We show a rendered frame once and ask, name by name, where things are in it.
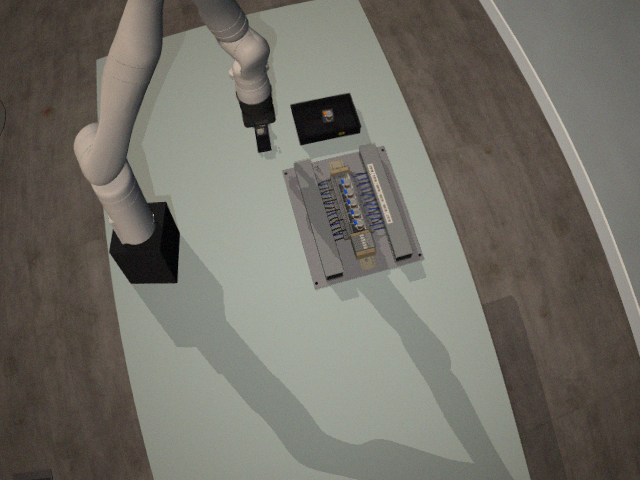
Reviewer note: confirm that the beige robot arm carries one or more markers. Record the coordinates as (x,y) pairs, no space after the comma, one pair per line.
(128,70)

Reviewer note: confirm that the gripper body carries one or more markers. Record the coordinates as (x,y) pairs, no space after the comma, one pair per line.
(257,105)

